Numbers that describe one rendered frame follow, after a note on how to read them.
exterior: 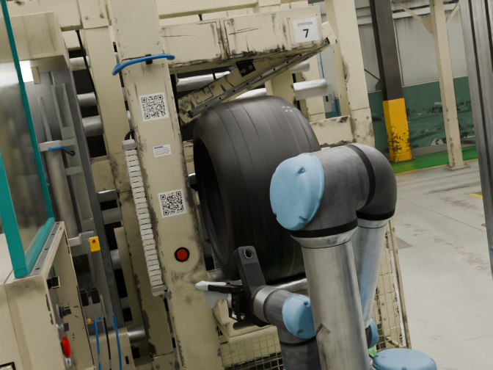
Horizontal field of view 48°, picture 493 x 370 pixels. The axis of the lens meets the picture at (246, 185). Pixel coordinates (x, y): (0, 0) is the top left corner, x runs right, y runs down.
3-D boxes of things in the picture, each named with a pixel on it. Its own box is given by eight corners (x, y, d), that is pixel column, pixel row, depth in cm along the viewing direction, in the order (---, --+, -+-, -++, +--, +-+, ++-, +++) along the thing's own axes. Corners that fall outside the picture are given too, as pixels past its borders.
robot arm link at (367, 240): (378, 125, 105) (348, 327, 127) (334, 135, 100) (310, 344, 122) (426, 146, 96) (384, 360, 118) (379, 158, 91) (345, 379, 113)
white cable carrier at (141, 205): (153, 296, 169) (122, 141, 163) (152, 291, 173) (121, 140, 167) (167, 292, 170) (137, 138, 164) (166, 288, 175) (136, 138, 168)
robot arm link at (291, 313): (297, 349, 105) (290, 306, 103) (266, 335, 114) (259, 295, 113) (329, 335, 108) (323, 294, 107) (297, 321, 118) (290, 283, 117)
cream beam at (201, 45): (161, 70, 188) (153, 26, 186) (154, 78, 212) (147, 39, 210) (326, 45, 203) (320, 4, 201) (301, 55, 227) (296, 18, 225)
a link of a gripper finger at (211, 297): (191, 308, 130) (226, 310, 126) (188, 283, 130) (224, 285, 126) (196, 305, 133) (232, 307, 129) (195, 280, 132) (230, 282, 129)
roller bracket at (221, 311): (221, 327, 162) (216, 294, 161) (197, 291, 200) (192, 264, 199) (232, 324, 163) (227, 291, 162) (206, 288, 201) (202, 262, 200)
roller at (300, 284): (225, 312, 166) (222, 297, 165) (221, 307, 170) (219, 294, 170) (332, 284, 174) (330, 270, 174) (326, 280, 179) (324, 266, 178)
